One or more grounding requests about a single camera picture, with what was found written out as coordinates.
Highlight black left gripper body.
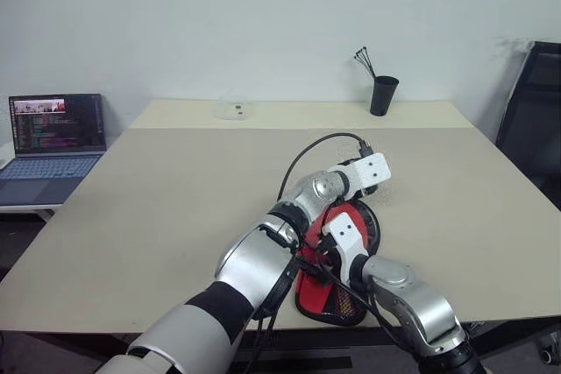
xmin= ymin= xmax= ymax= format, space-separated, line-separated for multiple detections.
xmin=349 ymin=184 xmax=380 ymax=201

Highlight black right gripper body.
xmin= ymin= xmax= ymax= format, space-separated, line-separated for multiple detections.
xmin=318 ymin=235 xmax=343 ymax=282

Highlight open blue laptop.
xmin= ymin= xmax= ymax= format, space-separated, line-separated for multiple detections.
xmin=0 ymin=93 xmax=109 ymax=207

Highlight black left upper arm cable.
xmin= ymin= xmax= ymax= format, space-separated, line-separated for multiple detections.
xmin=245 ymin=255 xmax=303 ymax=374

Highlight red and black object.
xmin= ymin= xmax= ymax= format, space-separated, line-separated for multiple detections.
xmin=292 ymin=197 xmax=383 ymax=328

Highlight thin black sticks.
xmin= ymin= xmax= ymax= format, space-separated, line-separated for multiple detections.
xmin=352 ymin=46 xmax=378 ymax=81

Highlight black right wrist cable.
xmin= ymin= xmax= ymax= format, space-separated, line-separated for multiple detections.
xmin=297 ymin=258 xmax=422 ymax=364

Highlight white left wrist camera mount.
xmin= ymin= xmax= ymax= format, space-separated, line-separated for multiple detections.
xmin=327 ymin=152 xmax=392 ymax=196

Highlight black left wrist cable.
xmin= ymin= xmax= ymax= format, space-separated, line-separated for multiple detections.
xmin=277 ymin=132 xmax=374 ymax=205

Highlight black caster wheel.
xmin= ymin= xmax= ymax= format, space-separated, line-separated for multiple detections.
xmin=537 ymin=338 xmax=561 ymax=364

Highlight black cup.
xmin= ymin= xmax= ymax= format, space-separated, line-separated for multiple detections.
xmin=369 ymin=75 xmax=401 ymax=117

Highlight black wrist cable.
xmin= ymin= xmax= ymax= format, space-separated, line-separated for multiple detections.
xmin=297 ymin=258 xmax=422 ymax=364
xmin=277 ymin=132 xmax=374 ymax=205

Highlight clear plastic container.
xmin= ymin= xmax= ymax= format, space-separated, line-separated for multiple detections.
xmin=214 ymin=100 xmax=253 ymax=122

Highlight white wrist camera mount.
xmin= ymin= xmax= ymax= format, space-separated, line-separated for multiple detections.
xmin=322 ymin=212 xmax=372 ymax=290
xmin=327 ymin=152 xmax=392 ymax=196

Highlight black office chair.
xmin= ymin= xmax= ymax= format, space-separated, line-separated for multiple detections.
xmin=494 ymin=40 xmax=561 ymax=213

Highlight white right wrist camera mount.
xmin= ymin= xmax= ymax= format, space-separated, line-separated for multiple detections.
xmin=322 ymin=212 xmax=372 ymax=290

